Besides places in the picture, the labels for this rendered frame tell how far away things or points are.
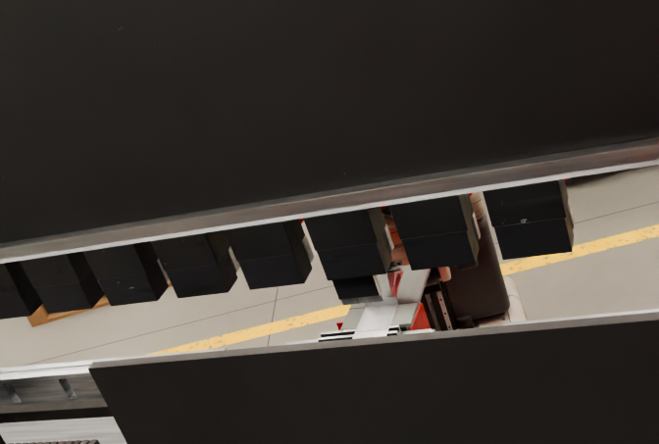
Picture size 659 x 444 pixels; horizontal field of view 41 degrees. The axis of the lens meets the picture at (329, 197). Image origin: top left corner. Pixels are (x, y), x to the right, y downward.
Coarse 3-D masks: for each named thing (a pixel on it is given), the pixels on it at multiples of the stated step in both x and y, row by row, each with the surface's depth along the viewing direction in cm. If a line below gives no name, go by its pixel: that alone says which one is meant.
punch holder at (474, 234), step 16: (400, 208) 183; (416, 208) 182; (432, 208) 181; (448, 208) 180; (464, 208) 181; (400, 224) 185; (416, 224) 184; (432, 224) 183; (448, 224) 182; (464, 224) 181; (416, 240) 186; (432, 240) 185; (448, 240) 184; (464, 240) 182; (416, 256) 188; (432, 256) 186; (448, 256) 185; (464, 256) 184
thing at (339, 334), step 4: (392, 328) 205; (396, 328) 205; (324, 332) 212; (328, 332) 212; (332, 332) 211; (336, 332) 210; (340, 332) 210; (344, 332) 210; (348, 332) 209; (352, 332) 209; (388, 332) 203; (392, 332) 203; (396, 332) 203; (400, 332) 205; (324, 336) 212; (328, 336) 212; (332, 336) 209; (336, 336) 209; (340, 336) 208; (344, 336) 208; (348, 336) 207; (352, 336) 207; (320, 340) 210; (324, 340) 210; (328, 340) 209; (332, 340) 209
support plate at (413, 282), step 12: (384, 276) 227; (408, 276) 223; (420, 276) 221; (384, 288) 221; (408, 288) 218; (420, 288) 216; (408, 300) 213; (420, 300) 213; (348, 312) 217; (360, 312) 215; (396, 312) 210; (408, 312) 208; (348, 324) 212; (396, 324) 205; (408, 324) 204
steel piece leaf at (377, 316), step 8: (368, 304) 215; (376, 304) 215; (384, 304) 214; (392, 304) 213; (368, 312) 214; (376, 312) 213; (384, 312) 211; (392, 312) 210; (360, 320) 212; (368, 320) 211; (376, 320) 210; (384, 320) 208; (360, 328) 208; (368, 328) 207; (376, 328) 206; (384, 328) 205
